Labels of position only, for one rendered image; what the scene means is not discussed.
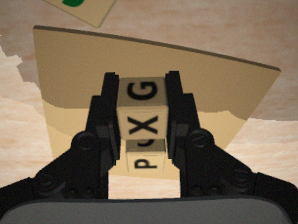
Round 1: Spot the tan flat mat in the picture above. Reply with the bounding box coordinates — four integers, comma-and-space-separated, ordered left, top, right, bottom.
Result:
33, 25, 281, 180

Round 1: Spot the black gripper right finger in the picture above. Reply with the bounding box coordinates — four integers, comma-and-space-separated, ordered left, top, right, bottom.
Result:
165, 71, 298, 224

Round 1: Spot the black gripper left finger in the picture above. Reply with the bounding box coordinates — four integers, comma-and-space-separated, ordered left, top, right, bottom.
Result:
0, 72, 121, 220

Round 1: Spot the beige letter block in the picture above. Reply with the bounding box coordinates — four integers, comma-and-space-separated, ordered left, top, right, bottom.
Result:
116, 77, 168, 140
42, 0, 117, 28
125, 139, 166, 173

